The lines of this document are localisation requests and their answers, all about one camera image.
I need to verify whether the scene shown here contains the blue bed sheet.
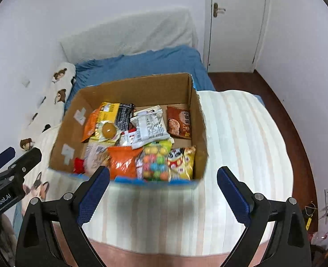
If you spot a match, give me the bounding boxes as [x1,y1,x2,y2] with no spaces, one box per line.
[74,44,217,92]

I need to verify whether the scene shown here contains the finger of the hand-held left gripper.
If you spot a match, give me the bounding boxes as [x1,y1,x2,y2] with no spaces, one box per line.
[11,147,42,178]
[0,147,16,172]

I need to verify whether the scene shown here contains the brass door handle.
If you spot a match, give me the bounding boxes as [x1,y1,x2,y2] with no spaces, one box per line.
[213,3,226,18]

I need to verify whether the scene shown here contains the brown snack packet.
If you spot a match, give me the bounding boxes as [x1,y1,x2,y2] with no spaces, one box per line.
[167,105,192,140]

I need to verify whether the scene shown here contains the yellow and black snack packet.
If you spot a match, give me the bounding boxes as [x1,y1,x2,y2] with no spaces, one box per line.
[97,102,121,123]

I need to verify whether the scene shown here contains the orange snack packet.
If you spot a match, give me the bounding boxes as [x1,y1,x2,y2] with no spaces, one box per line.
[107,146,143,180]
[81,108,101,143]

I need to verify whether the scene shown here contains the clear bag of colourful candy balls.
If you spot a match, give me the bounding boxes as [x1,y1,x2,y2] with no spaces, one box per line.
[137,140,173,181]

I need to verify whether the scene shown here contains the white silver snack packet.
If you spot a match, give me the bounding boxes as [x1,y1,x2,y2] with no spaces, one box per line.
[130,105,170,149]

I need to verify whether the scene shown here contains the clear packet with brown egg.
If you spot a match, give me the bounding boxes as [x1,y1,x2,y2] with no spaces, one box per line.
[94,120,121,141]

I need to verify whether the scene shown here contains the pale pink snack packet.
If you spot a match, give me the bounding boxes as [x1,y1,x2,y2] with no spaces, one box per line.
[84,142,111,176]

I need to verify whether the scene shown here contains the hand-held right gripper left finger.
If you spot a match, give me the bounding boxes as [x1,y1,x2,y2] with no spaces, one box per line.
[15,166,110,267]

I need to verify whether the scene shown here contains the white dog print bolster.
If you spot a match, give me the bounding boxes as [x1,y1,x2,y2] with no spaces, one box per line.
[19,61,77,152]

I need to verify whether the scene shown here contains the red and grey snack packet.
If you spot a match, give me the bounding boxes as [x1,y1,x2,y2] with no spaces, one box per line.
[121,130,138,146]

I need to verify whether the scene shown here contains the white headboard cover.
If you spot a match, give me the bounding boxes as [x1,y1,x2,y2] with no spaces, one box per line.
[59,7,198,63]

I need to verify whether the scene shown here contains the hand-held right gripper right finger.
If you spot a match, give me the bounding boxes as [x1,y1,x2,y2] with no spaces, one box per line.
[217,166,312,267]

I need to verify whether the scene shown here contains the white door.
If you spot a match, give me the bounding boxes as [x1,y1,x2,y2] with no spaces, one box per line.
[204,0,268,73]

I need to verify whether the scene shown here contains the bulldog print blanket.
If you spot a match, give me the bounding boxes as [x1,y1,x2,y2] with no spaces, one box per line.
[12,170,54,229]

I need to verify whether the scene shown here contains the small red packet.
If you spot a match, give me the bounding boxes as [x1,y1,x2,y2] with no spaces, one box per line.
[73,158,86,173]

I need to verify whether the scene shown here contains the cardboard box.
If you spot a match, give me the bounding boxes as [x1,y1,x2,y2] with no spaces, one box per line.
[47,73,209,187]

